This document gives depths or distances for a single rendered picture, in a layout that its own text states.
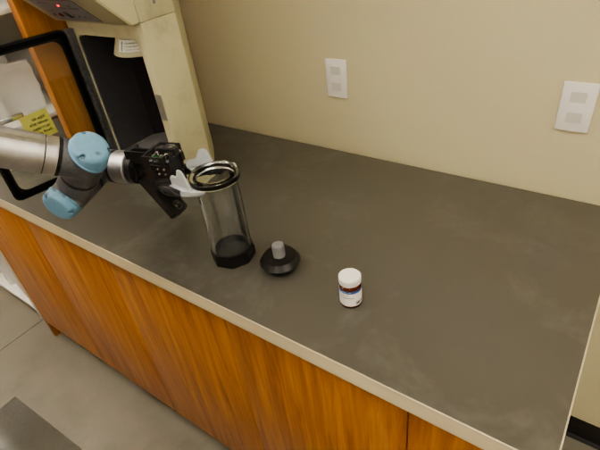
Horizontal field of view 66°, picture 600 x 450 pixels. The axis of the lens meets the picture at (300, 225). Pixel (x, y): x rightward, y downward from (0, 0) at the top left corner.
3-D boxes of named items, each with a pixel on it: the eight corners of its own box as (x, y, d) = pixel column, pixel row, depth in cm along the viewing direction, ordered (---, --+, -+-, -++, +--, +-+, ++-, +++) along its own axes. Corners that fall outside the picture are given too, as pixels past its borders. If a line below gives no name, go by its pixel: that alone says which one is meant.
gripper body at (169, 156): (163, 159, 95) (116, 155, 99) (175, 195, 100) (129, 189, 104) (183, 142, 100) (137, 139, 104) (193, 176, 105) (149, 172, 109)
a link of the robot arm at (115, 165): (114, 188, 105) (136, 170, 111) (130, 190, 104) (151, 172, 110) (102, 159, 101) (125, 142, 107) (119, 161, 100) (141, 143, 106)
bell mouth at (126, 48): (150, 37, 138) (145, 17, 135) (192, 40, 129) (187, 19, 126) (100, 54, 127) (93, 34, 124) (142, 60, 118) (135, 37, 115)
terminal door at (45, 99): (114, 160, 149) (63, 28, 125) (17, 203, 133) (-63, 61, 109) (113, 159, 149) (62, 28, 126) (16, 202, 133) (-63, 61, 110)
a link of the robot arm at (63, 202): (44, 179, 91) (79, 147, 99) (36, 206, 99) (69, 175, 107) (79, 204, 93) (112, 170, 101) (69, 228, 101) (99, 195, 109)
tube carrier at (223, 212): (262, 240, 112) (247, 162, 100) (244, 270, 104) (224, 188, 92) (223, 234, 116) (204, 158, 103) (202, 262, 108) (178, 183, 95)
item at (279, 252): (277, 249, 111) (273, 227, 107) (309, 261, 106) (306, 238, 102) (253, 272, 105) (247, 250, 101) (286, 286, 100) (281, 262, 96)
